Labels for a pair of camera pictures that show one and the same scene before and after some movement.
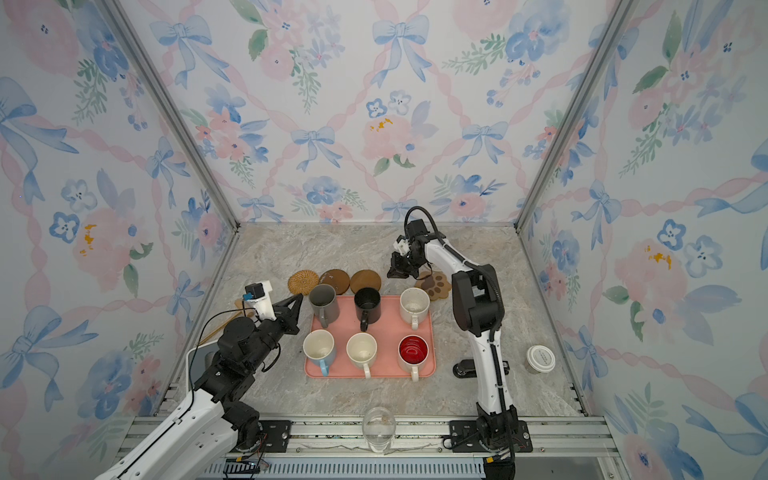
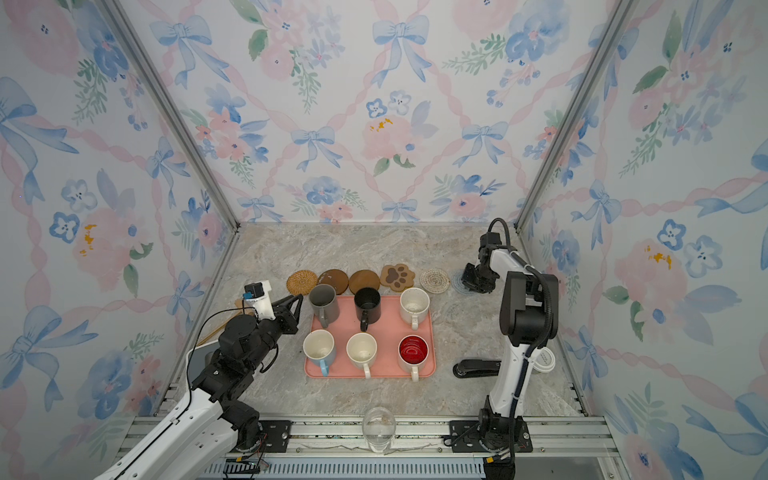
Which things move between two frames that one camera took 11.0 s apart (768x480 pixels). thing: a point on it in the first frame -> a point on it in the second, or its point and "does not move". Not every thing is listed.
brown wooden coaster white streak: (336, 278) does not move
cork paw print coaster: (436, 285) -> (397, 277)
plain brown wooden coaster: (365, 278) does not move
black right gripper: (396, 270) -> (467, 280)
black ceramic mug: (367, 307) does not move
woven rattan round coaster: (302, 281) does not move
